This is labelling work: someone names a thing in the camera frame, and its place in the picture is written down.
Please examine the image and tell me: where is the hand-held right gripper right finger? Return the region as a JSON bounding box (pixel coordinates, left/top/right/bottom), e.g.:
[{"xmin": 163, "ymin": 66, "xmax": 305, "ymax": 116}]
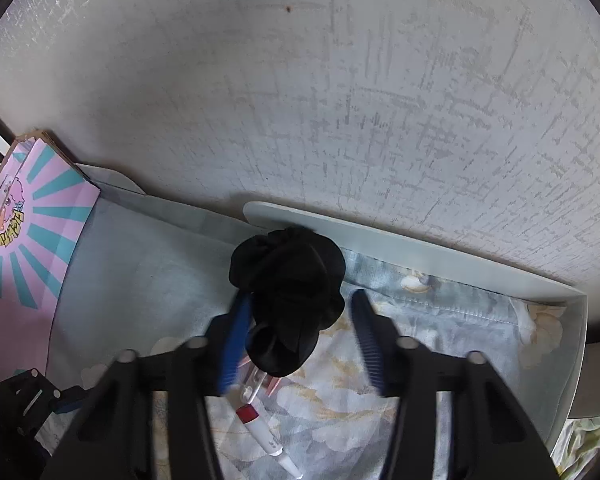
[{"xmin": 350, "ymin": 289, "xmax": 553, "ymax": 480}]

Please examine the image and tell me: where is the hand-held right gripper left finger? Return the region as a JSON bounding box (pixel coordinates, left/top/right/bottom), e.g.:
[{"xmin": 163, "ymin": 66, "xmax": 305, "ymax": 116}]
[{"xmin": 40, "ymin": 292, "xmax": 256, "ymax": 480}]

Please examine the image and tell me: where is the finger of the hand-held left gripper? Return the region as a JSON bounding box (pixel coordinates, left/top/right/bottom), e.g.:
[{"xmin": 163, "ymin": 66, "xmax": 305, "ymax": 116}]
[{"xmin": 50, "ymin": 385, "xmax": 101, "ymax": 414}]

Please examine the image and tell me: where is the black cloth bundle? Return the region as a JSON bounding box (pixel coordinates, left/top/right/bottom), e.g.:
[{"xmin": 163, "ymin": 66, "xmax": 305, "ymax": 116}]
[{"xmin": 228, "ymin": 226, "xmax": 347, "ymax": 378}]

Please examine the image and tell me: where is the cardboard box with pink flaps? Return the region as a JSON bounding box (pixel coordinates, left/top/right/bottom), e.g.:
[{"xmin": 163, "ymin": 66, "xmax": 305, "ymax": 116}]
[{"xmin": 0, "ymin": 130, "xmax": 103, "ymax": 396}]

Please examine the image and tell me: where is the red and white pen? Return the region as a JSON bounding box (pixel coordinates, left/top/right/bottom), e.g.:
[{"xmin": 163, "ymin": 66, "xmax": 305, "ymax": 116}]
[{"xmin": 235, "ymin": 402, "xmax": 303, "ymax": 480}]

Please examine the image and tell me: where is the green yellow printed cloth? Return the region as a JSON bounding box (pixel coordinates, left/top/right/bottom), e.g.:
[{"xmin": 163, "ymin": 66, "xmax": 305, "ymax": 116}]
[{"xmin": 555, "ymin": 415, "xmax": 600, "ymax": 480}]

